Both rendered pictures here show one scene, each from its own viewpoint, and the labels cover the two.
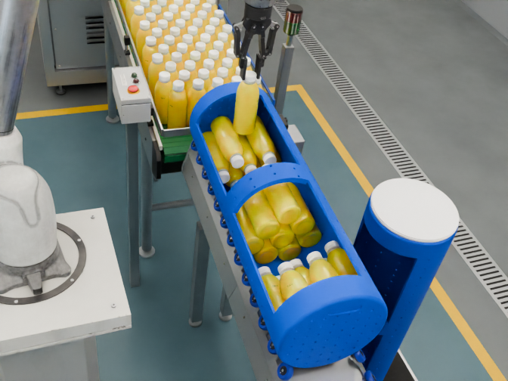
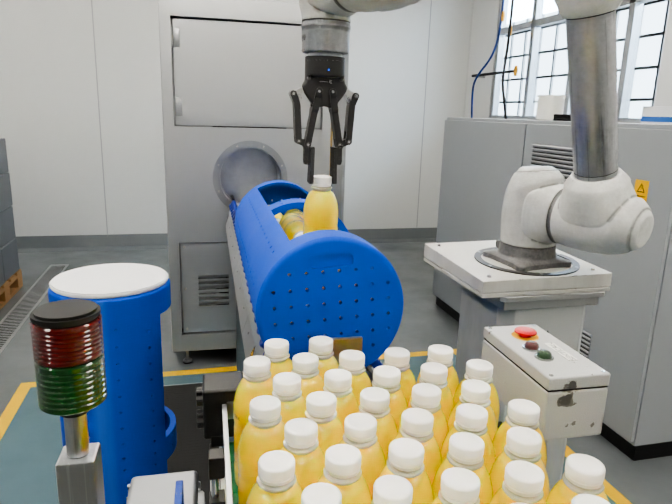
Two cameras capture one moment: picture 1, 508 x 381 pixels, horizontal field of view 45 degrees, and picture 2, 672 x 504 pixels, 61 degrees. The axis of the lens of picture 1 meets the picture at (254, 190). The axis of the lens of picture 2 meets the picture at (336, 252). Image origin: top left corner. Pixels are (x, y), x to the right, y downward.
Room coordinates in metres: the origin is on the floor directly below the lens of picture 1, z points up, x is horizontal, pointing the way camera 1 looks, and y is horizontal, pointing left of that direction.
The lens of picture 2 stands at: (2.66, 0.32, 1.45)
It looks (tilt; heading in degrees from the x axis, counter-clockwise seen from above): 14 degrees down; 191
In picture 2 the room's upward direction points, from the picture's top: 2 degrees clockwise
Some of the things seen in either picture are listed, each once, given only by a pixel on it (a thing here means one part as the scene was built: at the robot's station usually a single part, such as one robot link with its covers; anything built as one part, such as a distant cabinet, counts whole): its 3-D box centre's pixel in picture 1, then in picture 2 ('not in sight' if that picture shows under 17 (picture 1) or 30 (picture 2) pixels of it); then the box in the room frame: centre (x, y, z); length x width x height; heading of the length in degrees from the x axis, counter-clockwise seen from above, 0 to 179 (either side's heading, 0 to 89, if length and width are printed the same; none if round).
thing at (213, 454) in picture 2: not in sight; (216, 477); (1.99, 0.02, 0.94); 0.03 x 0.02 x 0.08; 24
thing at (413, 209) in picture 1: (414, 209); (110, 279); (1.44, -0.50, 1.03); 0.28 x 0.28 x 0.01
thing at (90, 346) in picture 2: (293, 14); (68, 336); (2.20, -0.04, 1.23); 0.06 x 0.06 x 0.04
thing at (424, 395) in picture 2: (190, 64); (426, 394); (1.96, 0.31, 1.09); 0.04 x 0.04 x 0.02
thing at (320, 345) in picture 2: not in sight; (321, 344); (1.83, 0.13, 1.09); 0.04 x 0.04 x 0.02
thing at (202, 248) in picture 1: (199, 277); not in sight; (1.61, 0.16, 0.31); 0.06 x 0.06 x 0.63; 24
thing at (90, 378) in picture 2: (292, 25); (71, 378); (2.20, -0.04, 1.18); 0.06 x 0.06 x 0.05
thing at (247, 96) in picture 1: (246, 104); (320, 229); (1.57, 0.06, 1.22); 0.07 x 0.07 x 0.19
